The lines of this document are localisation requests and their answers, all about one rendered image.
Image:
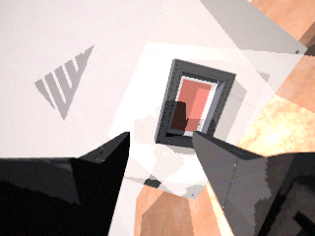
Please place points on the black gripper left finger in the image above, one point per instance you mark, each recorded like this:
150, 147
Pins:
89, 184

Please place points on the dark grey picture frame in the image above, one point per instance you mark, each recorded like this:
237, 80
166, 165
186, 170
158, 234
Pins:
194, 99

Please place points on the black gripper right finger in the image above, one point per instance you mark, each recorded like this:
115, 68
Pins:
249, 187

